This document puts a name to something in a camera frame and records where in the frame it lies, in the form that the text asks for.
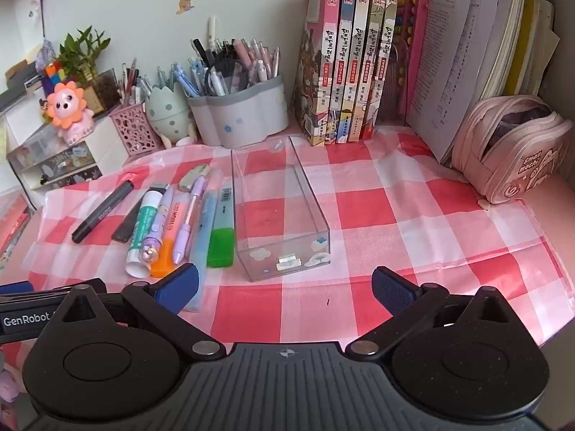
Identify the glass vase with pebbles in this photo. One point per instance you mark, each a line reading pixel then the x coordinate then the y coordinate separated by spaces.
pixel 105 92

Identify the dark grey refill case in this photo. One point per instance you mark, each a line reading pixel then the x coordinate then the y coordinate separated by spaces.
pixel 128 226

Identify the white spine comic book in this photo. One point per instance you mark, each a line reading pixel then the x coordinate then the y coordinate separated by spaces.
pixel 382 76

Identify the black device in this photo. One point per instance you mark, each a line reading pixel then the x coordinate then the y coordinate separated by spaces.
pixel 22 83

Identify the cream spine comic book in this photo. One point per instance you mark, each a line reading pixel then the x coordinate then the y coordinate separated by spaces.
pixel 355 76

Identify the white storage box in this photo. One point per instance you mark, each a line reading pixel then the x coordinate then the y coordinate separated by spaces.
pixel 18 125

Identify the bunch of grey green pens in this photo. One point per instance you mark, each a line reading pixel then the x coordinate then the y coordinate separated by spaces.
pixel 159 81

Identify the red striped spine comic book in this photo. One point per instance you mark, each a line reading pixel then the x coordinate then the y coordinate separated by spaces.
pixel 368 76

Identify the purple character pen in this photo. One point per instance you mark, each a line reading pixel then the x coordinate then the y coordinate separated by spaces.
pixel 148 251

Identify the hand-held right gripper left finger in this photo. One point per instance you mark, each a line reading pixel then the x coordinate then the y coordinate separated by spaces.
pixel 177 287

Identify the black marker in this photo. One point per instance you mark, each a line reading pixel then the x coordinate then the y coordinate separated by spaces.
pixel 101 213

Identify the pink pencil case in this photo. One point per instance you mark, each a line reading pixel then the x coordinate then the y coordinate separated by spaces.
pixel 516 161

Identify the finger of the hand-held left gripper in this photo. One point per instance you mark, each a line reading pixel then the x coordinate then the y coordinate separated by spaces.
pixel 18 288

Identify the bunch of red white pens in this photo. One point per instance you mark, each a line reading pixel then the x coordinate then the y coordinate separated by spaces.
pixel 130 83

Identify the light blue pen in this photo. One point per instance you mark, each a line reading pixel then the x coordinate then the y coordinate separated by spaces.
pixel 202 242

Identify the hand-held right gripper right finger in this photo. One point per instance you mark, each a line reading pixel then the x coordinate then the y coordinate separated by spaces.
pixel 395 289

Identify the colourful puzzle cube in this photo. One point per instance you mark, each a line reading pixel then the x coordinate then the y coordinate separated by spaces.
pixel 54 76

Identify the pink checked tablecloth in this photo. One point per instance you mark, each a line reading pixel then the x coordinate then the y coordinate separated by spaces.
pixel 404 233

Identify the green highlighter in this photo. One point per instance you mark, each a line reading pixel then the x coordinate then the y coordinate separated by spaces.
pixel 221 247

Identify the bunch of assorted pens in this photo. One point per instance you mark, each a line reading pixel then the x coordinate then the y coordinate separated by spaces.
pixel 265 60

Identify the stack of printed papers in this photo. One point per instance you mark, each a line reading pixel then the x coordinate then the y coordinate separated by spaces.
pixel 458 54

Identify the white eraser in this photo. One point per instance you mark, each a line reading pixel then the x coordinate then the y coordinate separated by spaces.
pixel 191 177

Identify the pink lion toy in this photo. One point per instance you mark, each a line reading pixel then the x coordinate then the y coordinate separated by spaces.
pixel 67 107

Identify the stack of pink books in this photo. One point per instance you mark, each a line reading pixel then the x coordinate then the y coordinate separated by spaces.
pixel 13 229

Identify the green white glue stick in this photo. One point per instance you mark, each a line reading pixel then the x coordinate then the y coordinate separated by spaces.
pixel 143 229

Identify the row of comic books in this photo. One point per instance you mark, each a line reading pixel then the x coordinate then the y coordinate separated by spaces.
pixel 325 76

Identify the orange highlighter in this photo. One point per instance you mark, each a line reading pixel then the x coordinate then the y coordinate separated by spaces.
pixel 173 224

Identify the egg-shaped pen holder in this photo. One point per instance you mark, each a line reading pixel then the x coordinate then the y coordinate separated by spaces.
pixel 166 116

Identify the pink abacus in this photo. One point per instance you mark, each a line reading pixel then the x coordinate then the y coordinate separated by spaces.
pixel 424 31

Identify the grey cloud-shaped pen holder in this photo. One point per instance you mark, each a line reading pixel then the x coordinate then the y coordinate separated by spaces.
pixel 251 112

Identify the purple mechanical pencil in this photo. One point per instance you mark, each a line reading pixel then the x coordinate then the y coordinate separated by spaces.
pixel 184 238

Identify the white drawer organiser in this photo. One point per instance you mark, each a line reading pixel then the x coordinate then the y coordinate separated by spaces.
pixel 108 148

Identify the green bamboo plant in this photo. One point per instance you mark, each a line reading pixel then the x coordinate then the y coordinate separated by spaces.
pixel 83 51

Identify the purple hanging charm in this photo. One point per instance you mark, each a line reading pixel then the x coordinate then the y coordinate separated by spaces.
pixel 46 51

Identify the black magnifying glass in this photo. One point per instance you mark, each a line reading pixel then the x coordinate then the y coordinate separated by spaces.
pixel 229 78

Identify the pink perforated pen holder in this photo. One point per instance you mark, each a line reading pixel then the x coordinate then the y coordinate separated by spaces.
pixel 134 130

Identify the clear plastic box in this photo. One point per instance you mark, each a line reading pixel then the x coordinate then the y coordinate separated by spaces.
pixel 278 197

